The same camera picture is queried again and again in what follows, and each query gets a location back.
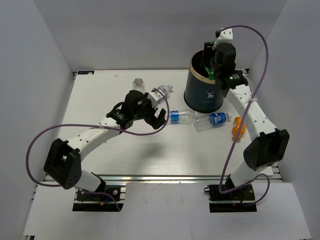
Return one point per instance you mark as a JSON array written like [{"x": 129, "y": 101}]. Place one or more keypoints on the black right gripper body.
[{"x": 208, "y": 55}]

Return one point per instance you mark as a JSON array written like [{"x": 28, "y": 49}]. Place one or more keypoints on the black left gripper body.
[{"x": 147, "y": 110}]

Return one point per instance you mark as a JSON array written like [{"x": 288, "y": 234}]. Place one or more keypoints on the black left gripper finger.
[
  {"x": 161, "y": 115},
  {"x": 156, "y": 123}
]

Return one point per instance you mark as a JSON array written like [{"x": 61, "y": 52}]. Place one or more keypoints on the green plastic soda bottle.
[{"x": 209, "y": 68}]

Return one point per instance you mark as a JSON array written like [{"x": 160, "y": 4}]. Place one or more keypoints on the crushed clear bottle white cap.
[{"x": 138, "y": 84}]

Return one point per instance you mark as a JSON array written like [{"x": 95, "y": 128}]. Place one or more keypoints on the orange plastic bottle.
[{"x": 236, "y": 127}]

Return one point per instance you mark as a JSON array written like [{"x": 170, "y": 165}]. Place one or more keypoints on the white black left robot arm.
[{"x": 64, "y": 160}]

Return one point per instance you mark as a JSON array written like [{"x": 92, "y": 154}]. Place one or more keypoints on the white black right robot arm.
[{"x": 268, "y": 143}]

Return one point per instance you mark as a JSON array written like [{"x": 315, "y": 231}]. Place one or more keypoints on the dark blue gold-rimmed bin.
[{"x": 204, "y": 95}]

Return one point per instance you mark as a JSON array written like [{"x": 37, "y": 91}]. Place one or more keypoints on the small bottle green-blue label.
[{"x": 165, "y": 89}]

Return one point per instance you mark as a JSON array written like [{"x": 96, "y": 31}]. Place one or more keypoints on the clear bottle blue wrap label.
[{"x": 211, "y": 121}]

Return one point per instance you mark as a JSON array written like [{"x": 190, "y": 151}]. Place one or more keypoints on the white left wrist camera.
[{"x": 155, "y": 98}]

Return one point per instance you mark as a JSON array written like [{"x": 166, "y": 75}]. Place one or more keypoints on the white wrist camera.
[
  {"x": 155, "y": 98},
  {"x": 224, "y": 35}
]

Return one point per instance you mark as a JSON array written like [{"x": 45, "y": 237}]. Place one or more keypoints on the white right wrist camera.
[{"x": 224, "y": 35}]

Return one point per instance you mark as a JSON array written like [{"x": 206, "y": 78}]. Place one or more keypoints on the aluminium table edge rail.
[{"x": 275, "y": 178}]

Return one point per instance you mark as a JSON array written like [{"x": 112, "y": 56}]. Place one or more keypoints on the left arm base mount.
[{"x": 84, "y": 202}]

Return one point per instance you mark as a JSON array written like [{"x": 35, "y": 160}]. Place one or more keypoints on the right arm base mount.
[{"x": 238, "y": 201}]

